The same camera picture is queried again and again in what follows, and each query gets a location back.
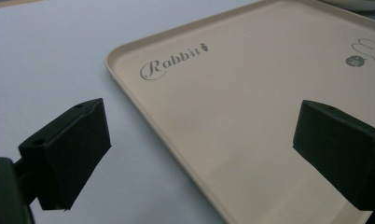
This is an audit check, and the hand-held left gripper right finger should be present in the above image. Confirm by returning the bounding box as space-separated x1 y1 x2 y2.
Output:
292 99 375 213

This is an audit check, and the beige plastic tray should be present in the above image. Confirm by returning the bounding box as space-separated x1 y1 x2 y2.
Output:
104 0 375 224

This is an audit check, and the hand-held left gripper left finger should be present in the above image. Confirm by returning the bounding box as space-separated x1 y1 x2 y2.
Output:
18 98 112 211

